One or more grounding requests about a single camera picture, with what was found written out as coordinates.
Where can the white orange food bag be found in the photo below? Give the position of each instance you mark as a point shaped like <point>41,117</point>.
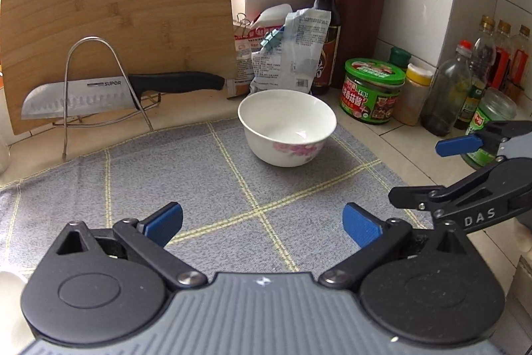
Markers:
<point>243,55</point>

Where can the black binder clip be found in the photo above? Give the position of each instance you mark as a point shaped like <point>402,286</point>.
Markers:
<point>242,21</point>

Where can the person's right hand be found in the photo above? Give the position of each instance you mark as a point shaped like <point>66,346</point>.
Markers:
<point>523,231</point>

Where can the dark red knife block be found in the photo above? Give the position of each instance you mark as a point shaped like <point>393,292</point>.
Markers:
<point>361,18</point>

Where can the gold cap bottle green label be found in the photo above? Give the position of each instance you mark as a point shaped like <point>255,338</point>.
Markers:
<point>484,51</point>

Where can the white bag teal print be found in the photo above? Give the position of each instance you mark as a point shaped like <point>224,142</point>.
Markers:
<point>295,55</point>

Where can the dark soy sauce bottle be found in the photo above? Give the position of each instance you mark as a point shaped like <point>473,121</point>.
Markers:
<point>326,5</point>

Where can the glass jar green label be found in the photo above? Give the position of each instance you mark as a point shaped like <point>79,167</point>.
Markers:
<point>490,113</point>

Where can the teal bag clip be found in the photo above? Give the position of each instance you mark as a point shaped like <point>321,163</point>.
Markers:
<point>271,39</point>

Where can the yellow lid spice jar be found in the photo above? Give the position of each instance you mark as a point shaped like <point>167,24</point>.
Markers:
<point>413,93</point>

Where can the small green cap bottle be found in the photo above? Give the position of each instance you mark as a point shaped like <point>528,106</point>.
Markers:
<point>400,57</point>

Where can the gold cap bottle red label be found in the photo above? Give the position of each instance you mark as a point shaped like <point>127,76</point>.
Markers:
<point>521,55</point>
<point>502,55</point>

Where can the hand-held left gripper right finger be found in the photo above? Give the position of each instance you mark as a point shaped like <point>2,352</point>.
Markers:
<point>359,225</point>

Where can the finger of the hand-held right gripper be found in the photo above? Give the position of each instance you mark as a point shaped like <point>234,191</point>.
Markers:
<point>411,197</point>
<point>457,146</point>

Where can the bamboo cutting board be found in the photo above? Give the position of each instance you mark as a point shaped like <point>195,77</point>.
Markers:
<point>124,5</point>

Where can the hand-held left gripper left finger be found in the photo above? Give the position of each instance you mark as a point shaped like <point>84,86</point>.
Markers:
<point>164,221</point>

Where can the grey blue checked towel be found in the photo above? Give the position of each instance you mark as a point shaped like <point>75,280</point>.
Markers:
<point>208,180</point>

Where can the green lid sauce jar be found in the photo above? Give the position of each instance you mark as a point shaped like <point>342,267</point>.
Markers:
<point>372,93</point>

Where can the clear bottle red cap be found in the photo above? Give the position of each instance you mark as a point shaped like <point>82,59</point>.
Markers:
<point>449,93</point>

